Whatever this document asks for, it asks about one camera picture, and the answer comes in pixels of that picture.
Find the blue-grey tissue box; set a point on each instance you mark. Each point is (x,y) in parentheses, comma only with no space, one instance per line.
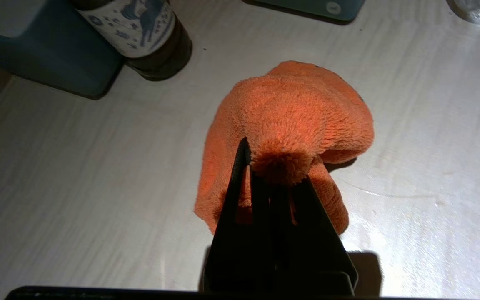
(48,54)

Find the dark drink bottle patterned label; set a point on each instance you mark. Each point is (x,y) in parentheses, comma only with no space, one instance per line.
(152,37)

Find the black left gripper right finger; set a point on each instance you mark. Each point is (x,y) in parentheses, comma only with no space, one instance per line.
(315,258)

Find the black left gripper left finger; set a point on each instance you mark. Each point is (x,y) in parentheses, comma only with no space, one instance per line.
(240,258)

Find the orange microfibre cloth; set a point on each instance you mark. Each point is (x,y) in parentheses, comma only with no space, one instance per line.
(290,116)

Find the small blue tray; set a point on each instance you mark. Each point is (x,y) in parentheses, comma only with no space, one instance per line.
(306,6)

